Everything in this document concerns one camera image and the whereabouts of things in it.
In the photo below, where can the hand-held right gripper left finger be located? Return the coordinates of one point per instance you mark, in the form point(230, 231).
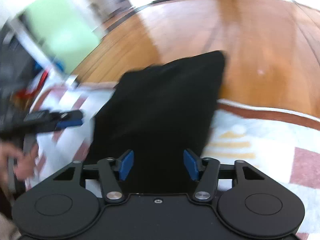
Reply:
point(125, 165)

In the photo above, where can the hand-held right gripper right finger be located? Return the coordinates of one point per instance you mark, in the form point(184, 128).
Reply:
point(191, 165)

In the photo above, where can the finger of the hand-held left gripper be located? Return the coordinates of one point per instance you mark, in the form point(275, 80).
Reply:
point(66, 115)
point(70, 124)

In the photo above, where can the black shirt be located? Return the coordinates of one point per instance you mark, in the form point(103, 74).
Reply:
point(155, 110)

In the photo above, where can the person's left hand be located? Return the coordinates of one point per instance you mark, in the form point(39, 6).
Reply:
point(23, 166)

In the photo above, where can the striped rug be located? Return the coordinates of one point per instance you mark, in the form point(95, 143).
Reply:
point(262, 135)

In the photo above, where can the green door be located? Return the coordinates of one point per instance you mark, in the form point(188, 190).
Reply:
point(62, 27)

